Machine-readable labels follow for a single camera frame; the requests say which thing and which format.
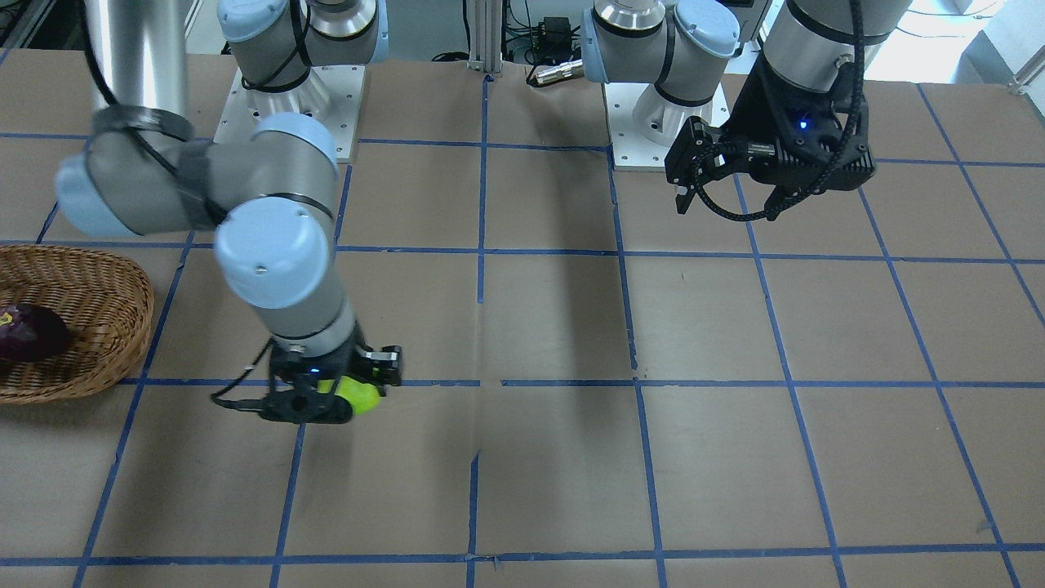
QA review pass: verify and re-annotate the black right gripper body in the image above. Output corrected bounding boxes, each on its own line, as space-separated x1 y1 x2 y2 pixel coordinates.
259 325 367 424

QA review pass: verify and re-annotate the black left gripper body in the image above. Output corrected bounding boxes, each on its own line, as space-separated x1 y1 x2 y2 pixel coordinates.
722 56 876 191

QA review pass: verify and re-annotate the green apple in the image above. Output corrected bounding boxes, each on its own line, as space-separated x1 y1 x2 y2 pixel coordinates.
317 376 384 421

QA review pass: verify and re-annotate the dark red apple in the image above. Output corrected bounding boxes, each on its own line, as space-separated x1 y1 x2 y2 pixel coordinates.
1 304 72 362

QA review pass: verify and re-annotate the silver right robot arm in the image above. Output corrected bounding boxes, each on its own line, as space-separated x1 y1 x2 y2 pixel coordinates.
55 1 403 424

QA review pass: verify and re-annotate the woven wicker basket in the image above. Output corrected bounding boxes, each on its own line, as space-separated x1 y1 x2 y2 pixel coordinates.
2 244 154 405

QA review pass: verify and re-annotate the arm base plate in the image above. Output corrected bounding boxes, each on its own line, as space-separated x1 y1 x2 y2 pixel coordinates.
213 65 368 164
603 83 729 172

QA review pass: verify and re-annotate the aluminium frame post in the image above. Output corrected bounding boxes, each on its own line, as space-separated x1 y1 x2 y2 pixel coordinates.
463 1 505 78

